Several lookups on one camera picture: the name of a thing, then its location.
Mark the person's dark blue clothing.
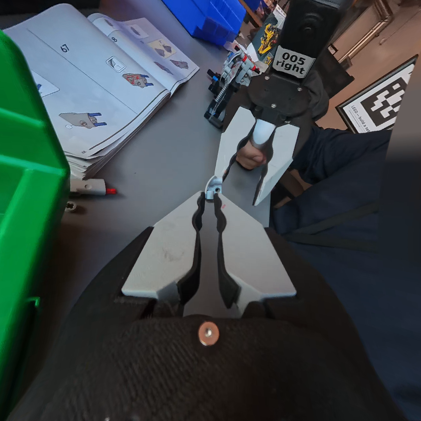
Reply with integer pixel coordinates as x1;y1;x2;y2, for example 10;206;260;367
270;178;421;421

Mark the green plastic bin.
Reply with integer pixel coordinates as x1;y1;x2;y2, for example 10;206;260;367
0;30;71;416

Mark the grey lego panel piece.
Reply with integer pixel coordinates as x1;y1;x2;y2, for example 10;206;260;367
205;176;223;200

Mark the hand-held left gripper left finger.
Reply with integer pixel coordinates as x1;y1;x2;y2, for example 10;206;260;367
121;191;206;308

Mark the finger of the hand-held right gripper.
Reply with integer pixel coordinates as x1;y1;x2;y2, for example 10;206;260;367
252;125;301;206
214;107;257;183

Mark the framed marker sign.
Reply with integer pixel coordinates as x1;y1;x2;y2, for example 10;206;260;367
335;54;419;134

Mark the blue plastic bin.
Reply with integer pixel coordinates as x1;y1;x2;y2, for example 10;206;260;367
161;0;247;46

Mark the grey lego piece red pin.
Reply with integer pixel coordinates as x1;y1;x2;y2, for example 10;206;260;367
70;179;118;197

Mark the person's right forearm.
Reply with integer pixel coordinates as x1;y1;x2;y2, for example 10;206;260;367
289;127;392;185

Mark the box with yellow vehicle picture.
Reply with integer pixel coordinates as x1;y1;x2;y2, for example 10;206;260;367
250;3;287;66

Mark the lego instruction booklet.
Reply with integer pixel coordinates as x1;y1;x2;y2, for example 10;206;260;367
3;3;200;180

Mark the metal rack frame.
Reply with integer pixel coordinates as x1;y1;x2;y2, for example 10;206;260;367
332;0;400;64

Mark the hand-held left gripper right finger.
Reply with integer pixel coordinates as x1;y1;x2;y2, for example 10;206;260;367
212;192;297;311

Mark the red and grey lego model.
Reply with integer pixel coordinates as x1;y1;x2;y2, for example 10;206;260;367
204;49;264;129

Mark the person's right hand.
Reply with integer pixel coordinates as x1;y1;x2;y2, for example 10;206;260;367
236;139;268;170

